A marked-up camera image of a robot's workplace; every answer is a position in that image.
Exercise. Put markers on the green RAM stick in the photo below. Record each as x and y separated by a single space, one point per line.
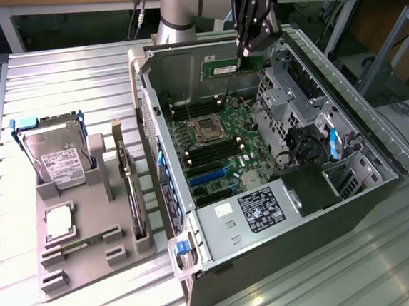
83 242
218 69

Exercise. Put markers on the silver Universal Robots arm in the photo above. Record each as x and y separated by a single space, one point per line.
181 8

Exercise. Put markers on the black RAM slot bank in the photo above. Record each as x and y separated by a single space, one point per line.
195 109
213 151

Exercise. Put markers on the metal disk bay cage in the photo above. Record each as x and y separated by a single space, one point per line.
285 95

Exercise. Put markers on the black tripod pole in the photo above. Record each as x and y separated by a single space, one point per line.
353 7

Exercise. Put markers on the CPU socket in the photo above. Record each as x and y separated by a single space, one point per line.
205 128

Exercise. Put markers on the green motherboard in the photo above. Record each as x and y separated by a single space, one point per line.
240 157

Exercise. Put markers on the silver chipset heatsink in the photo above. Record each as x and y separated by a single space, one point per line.
252 180

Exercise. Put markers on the blue expansion slot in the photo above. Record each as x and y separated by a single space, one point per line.
208 177

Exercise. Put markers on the black expansion slot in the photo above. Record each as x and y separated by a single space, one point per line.
212 196

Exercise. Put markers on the grey power supply unit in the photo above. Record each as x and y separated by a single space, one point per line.
232 225

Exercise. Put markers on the open black PC case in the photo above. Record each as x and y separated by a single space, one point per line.
304 230

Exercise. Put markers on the graphics card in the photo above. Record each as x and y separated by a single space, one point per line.
132 188

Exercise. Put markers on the hard disk in blue carrier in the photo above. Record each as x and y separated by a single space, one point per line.
59 155

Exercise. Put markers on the blue case latch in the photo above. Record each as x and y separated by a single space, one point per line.
181 249

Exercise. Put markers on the silver CPU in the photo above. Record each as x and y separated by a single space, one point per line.
58 223

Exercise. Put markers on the grey parts rack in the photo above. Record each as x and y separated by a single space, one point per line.
99 255

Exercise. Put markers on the aluminium profile frame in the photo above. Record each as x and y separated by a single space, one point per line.
392 47

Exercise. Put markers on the wooden desk with grey frame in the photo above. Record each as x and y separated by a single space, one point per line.
51 1

